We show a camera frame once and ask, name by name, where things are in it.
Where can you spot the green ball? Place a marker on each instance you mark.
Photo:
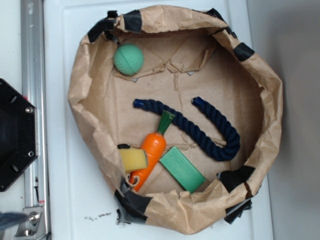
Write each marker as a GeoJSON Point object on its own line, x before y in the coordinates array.
{"type": "Point", "coordinates": [128, 59]}

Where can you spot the brown paper bag bin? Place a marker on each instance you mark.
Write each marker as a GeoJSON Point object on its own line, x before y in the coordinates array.
{"type": "Point", "coordinates": [228, 106]}

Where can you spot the orange toy carrot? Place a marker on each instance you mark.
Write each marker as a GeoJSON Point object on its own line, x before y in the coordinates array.
{"type": "Point", "coordinates": [154, 146]}

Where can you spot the yellow sponge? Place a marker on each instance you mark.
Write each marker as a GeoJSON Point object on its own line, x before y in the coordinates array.
{"type": "Point", "coordinates": [133, 159]}

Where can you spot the green rectangular block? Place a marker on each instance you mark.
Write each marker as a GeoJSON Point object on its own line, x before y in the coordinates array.
{"type": "Point", "coordinates": [182, 170]}

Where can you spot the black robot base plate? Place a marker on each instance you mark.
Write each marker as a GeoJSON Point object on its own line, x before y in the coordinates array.
{"type": "Point", "coordinates": [17, 135]}

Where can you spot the aluminium rail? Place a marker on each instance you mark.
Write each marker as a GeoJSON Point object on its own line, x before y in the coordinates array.
{"type": "Point", "coordinates": [36, 176]}

